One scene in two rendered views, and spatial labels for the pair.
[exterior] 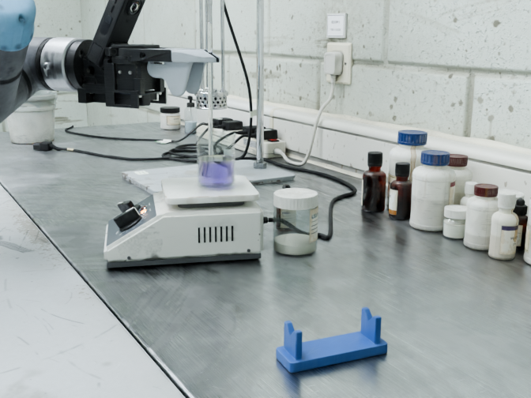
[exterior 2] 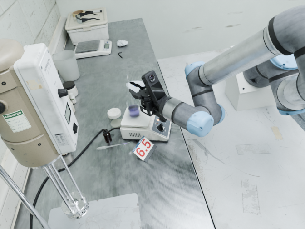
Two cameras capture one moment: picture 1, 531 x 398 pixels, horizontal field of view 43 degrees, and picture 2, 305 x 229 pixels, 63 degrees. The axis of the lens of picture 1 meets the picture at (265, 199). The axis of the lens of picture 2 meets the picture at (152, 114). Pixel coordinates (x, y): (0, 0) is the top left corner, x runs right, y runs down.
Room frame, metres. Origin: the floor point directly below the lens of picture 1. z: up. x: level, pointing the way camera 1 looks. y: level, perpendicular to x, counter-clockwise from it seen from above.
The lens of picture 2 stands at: (1.55, 0.49, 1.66)
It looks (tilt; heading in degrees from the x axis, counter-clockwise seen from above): 40 degrees down; 206
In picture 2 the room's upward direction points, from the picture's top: 7 degrees counter-clockwise
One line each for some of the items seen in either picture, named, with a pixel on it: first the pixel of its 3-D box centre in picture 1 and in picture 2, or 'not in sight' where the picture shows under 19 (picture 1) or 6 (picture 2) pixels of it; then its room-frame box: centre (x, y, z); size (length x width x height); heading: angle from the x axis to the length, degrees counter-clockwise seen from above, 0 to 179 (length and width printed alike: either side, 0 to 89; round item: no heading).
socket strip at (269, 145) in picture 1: (237, 137); not in sight; (1.71, 0.07, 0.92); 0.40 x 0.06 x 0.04; 30
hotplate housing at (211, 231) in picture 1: (189, 221); (144, 124); (0.86, 0.10, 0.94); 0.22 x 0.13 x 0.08; 102
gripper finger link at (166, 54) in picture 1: (146, 55); not in sight; (0.89, 0.15, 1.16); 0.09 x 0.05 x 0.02; 65
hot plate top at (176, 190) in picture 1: (208, 189); (137, 116); (0.87, 0.08, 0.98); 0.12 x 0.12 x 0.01; 12
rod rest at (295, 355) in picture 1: (332, 337); not in sight; (0.56, -0.06, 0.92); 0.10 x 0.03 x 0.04; 113
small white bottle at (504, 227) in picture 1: (504, 225); (69, 105); (0.84, -0.31, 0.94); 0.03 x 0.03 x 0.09
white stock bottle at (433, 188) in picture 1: (433, 189); not in sight; (0.98, -0.25, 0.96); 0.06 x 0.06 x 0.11
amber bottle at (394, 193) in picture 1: (401, 190); not in sight; (1.03, -0.21, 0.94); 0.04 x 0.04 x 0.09
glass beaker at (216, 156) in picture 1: (215, 159); (134, 107); (0.86, 0.07, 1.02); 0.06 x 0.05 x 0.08; 168
